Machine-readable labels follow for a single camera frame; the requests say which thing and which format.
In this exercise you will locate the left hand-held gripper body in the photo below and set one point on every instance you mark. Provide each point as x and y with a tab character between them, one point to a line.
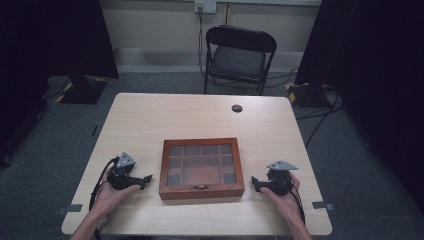
122	173

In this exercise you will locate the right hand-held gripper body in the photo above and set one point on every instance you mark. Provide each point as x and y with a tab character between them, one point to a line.
279	178

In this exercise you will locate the wooden glass-lid box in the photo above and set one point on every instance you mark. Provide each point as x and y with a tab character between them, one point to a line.
201	168

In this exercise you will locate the person's right hand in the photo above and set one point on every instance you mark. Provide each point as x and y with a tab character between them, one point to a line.
283	199

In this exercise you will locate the person's left hand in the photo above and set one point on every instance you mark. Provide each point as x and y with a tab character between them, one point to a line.
113	195

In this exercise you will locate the grey tape strip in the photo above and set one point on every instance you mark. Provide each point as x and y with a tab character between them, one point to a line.
70	209
322	205

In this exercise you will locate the black stand base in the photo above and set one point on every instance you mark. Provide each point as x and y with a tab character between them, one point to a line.
305	94
83	89

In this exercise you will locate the black folding chair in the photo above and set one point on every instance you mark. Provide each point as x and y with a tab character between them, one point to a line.
238	56

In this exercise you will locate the black curtain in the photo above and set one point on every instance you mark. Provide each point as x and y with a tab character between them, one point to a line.
50	60
373	66

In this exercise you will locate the white wall socket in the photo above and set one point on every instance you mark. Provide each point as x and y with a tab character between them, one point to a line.
205	6

